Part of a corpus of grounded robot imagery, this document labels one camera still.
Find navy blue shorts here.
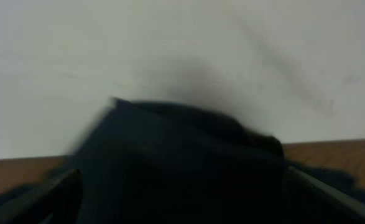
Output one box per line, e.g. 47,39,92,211
0,98,365,224

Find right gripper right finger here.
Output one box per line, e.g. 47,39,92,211
282,166,365,224

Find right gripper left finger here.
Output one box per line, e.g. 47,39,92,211
0,170,83,224

